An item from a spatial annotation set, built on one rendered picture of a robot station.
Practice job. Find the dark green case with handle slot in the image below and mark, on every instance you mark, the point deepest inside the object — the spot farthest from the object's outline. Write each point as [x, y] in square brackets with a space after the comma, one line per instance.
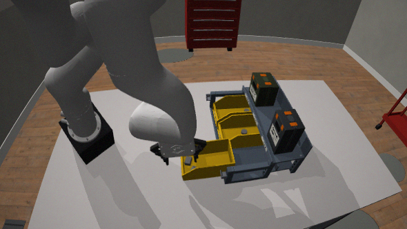
[263, 89]

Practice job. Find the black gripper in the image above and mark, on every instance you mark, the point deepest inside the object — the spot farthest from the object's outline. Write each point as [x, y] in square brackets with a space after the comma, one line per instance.
[171, 150]

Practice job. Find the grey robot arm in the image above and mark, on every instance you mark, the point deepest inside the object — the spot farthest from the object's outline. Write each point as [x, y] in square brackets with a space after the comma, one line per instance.
[119, 34]

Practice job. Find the yellow bin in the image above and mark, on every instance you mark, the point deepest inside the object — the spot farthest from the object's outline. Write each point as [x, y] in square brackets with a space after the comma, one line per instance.
[232, 126]
[230, 105]
[217, 155]

